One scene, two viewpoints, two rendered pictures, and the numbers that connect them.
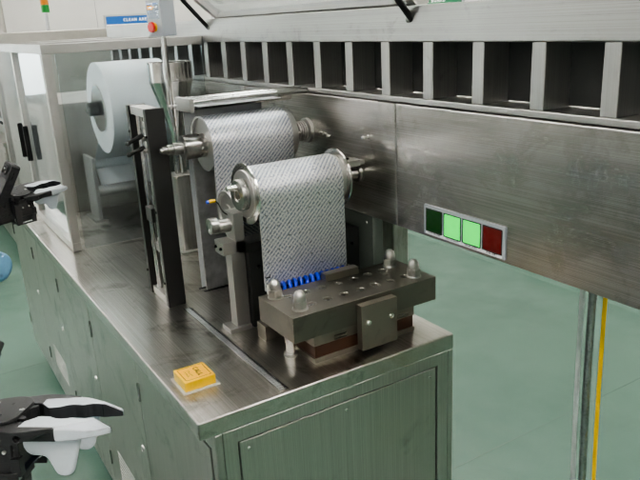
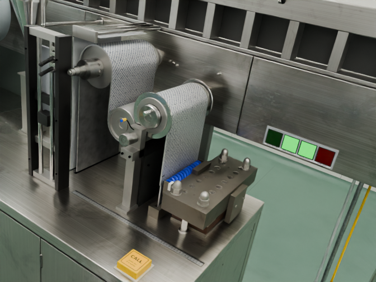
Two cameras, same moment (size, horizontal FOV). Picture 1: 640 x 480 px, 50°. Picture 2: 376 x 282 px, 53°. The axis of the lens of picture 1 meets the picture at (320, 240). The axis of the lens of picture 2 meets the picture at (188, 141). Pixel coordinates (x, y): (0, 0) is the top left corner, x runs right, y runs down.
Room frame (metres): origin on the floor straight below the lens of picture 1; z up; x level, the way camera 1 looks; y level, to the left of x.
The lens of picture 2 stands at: (0.59, 0.62, 1.69)
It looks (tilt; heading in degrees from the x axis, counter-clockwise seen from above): 25 degrees down; 330
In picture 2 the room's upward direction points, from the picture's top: 10 degrees clockwise
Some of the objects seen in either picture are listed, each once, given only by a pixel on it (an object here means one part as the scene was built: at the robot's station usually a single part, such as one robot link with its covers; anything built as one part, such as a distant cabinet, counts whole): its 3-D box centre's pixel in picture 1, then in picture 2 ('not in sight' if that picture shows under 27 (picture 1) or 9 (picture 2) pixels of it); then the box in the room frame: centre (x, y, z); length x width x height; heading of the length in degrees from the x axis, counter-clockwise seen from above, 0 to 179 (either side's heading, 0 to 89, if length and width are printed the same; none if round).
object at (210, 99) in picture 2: (335, 176); (194, 99); (1.72, -0.05, 1.25); 0.15 x 0.01 x 0.15; 31
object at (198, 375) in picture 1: (194, 376); (134, 263); (1.33, 0.29, 0.91); 0.07 x 0.07 x 0.02; 31
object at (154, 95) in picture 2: (245, 193); (152, 115); (1.59, 0.17, 1.25); 0.15 x 0.01 x 0.15; 31
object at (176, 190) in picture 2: (274, 288); (177, 186); (1.47, 0.11, 1.05); 0.04 x 0.04 x 0.04
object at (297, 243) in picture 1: (305, 244); (183, 149); (1.60, 0.04, 1.11); 0.23 x 0.01 x 0.18; 121
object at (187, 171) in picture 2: (312, 280); (185, 173); (1.58, 0.02, 1.03); 0.21 x 0.04 x 0.03; 121
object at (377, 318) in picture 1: (377, 322); (236, 203); (1.45, -0.12, 0.97); 0.10 x 0.03 x 0.11; 121
